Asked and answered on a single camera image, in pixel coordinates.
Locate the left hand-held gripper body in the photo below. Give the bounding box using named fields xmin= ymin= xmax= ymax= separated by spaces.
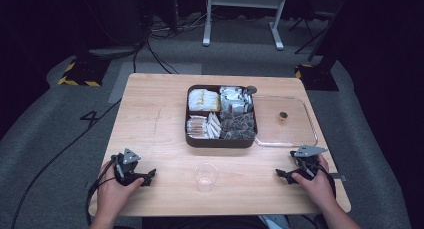
xmin=111 ymin=148 xmax=148 ymax=187

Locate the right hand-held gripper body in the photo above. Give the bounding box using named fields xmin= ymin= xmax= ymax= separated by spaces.
xmin=289 ymin=144 xmax=329 ymax=181

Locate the person's left hand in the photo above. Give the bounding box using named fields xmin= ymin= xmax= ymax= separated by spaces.
xmin=96 ymin=160 xmax=146 ymax=220

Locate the person's right hand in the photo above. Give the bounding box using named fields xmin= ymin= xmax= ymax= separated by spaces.
xmin=291 ymin=154 xmax=337 ymax=212

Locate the clear tray lid with knob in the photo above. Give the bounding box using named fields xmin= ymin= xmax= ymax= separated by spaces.
xmin=246 ymin=94 xmax=320 ymax=149

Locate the clear plastic cup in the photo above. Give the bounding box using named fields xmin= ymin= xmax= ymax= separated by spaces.
xmin=193 ymin=161 xmax=220 ymax=194

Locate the pile of clear wrapped stirrers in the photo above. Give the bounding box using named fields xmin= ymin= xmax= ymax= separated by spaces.
xmin=186 ymin=114 xmax=210 ymax=140

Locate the pile of dark grey packets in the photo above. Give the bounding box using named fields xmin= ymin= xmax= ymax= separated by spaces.
xmin=219 ymin=111 xmax=257 ymax=141

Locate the person's dark clothing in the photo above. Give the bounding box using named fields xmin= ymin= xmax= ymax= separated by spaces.
xmin=141 ymin=215 xmax=268 ymax=229

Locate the brown divided tray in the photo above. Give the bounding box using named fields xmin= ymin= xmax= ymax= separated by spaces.
xmin=184 ymin=84 xmax=259 ymax=149

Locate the row of white packets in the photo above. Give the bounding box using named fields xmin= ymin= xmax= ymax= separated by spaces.
xmin=206 ymin=111 xmax=222 ymax=140

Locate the yellow black striped stand base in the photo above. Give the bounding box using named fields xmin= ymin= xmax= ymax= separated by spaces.
xmin=294 ymin=63 xmax=340 ymax=92
xmin=56 ymin=56 xmax=112 ymax=88

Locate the pile of silver packets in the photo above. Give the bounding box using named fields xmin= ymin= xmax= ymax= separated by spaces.
xmin=218 ymin=85 xmax=255 ymax=114

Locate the pile of white yellow packets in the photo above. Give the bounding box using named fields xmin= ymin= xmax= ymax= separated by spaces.
xmin=187 ymin=88 xmax=221 ymax=112

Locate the black tripod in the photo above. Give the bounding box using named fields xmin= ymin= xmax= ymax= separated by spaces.
xmin=287 ymin=7 xmax=336 ymax=56

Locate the grey flat strap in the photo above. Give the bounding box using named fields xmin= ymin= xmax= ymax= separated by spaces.
xmin=329 ymin=171 xmax=348 ymax=182

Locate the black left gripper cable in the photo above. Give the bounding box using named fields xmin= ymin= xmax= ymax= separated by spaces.
xmin=85 ymin=154 xmax=118 ymax=227

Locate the black floor cable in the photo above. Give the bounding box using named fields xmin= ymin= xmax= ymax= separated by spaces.
xmin=10 ymin=98 xmax=122 ymax=229

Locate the bundle of floor cables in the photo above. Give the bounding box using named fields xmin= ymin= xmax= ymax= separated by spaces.
xmin=146 ymin=8 xmax=209 ymax=42

